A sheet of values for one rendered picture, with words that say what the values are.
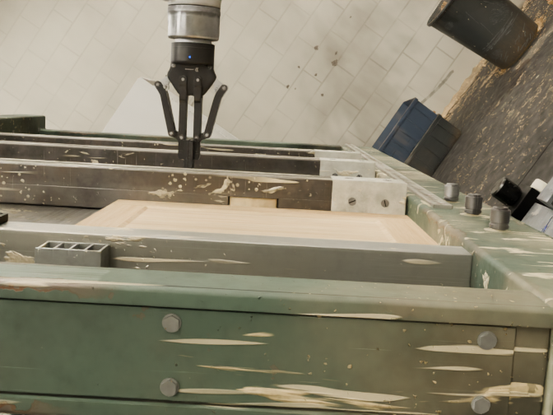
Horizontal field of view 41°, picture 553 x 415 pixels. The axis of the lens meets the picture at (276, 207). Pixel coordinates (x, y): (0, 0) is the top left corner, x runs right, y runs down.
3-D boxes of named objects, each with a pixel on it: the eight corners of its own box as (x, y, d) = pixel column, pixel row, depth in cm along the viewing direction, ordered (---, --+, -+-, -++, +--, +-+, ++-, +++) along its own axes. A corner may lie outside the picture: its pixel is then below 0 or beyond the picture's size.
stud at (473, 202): (483, 216, 104) (485, 195, 104) (466, 215, 104) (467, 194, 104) (478, 213, 107) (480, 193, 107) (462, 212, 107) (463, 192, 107)
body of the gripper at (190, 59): (219, 44, 131) (217, 97, 132) (171, 42, 131) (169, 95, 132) (216, 42, 123) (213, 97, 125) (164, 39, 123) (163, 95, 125)
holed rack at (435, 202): (453, 209, 110) (453, 205, 110) (433, 207, 110) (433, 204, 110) (352, 146, 274) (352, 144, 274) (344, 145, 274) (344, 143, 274)
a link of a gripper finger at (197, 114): (195, 76, 130) (203, 76, 130) (195, 140, 131) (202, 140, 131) (192, 76, 126) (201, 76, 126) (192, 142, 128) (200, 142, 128)
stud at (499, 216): (511, 232, 92) (513, 208, 91) (491, 230, 92) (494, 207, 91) (505, 229, 94) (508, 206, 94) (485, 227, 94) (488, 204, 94)
